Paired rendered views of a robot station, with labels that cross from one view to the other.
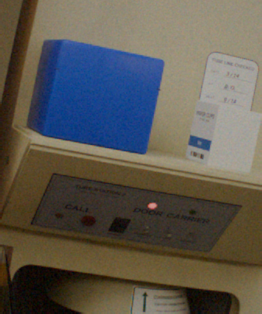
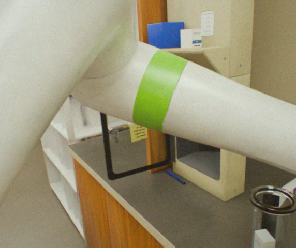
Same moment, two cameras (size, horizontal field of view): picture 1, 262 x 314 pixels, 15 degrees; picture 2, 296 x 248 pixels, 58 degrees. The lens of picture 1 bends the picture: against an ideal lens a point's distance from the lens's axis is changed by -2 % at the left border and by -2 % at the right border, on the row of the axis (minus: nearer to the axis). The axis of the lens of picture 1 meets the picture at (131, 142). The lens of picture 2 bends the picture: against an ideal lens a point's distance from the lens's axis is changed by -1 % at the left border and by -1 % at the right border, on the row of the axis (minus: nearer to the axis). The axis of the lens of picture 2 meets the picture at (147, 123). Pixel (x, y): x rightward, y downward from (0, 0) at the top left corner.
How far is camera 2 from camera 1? 111 cm
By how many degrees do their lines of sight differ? 74
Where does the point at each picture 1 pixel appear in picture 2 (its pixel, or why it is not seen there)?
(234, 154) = (186, 43)
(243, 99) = (211, 24)
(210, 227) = not seen: hidden behind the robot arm
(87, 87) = (152, 34)
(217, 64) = (203, 15)
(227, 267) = not seen: hidden behind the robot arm
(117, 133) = (158, 44)
